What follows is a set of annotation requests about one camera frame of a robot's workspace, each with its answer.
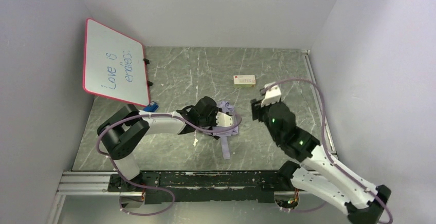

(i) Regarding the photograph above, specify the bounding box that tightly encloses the light purple folding umbrella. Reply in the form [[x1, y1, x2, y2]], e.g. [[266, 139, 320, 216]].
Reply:
[[203, 101, 239, 160]]

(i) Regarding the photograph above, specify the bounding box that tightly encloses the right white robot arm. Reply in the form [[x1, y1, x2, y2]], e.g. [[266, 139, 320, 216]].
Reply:
[[250, 99, 391, 223]]

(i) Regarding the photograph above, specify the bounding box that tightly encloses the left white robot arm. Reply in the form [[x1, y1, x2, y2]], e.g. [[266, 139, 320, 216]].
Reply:
[[97, 96, 223, 185]]

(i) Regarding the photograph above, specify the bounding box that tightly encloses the small white cardboard box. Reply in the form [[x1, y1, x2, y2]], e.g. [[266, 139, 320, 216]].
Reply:
[[233, 75, 256, 87]]

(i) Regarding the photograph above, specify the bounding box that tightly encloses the blue whiteboard marker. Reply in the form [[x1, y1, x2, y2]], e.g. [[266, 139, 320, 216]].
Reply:
[[142, 101, 159, 113]]

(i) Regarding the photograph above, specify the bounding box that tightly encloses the red framed whiteboard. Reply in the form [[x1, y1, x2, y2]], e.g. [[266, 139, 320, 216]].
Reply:
[[82, 18, 151, 106]]

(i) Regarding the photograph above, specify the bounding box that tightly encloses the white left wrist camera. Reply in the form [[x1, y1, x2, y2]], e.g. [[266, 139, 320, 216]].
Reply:
[[216, 111, 234, 127]]

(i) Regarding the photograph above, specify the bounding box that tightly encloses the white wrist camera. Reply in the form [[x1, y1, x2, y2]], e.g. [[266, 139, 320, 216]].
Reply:
[[260, 82, 282, 107], [216, 111, 234, 127]]

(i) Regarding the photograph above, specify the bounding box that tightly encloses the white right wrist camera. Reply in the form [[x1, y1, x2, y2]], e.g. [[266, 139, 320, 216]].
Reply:
[[260, 82, 282, 107]]

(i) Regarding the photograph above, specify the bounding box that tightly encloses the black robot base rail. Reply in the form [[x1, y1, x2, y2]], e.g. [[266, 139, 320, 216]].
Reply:
[[107, 170, 294, 204]]

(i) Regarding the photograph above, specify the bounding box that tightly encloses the aluminium frame rail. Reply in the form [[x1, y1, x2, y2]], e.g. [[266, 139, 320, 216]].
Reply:
[[56, 170, 357, 196]]

